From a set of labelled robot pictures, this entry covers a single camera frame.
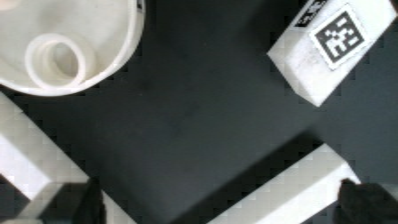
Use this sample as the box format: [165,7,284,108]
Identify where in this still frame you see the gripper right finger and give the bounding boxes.
[334,179,398,224]

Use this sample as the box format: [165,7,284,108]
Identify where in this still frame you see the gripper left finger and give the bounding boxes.
[39,179,107,224]

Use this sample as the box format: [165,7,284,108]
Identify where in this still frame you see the white round stool seat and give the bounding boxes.
[0,0,146,96]

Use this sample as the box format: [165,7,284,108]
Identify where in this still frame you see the white stool leg with tag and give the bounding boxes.
[268,0,398,107]

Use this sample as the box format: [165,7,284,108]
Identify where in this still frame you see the white L-shaped obstacle frame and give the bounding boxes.
[0,94,364,224]

